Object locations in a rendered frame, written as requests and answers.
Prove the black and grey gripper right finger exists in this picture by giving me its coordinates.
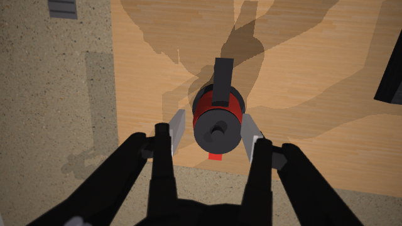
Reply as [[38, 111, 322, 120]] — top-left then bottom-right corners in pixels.
[[236, 114, 364, 226]]

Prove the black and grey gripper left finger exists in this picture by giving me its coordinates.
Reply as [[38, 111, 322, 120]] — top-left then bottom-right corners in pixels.
[[26, 109, 185, 226]]

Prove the red kettle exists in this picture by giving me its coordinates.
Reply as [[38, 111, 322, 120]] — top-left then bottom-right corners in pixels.
[[193, 58, 242, 161]]

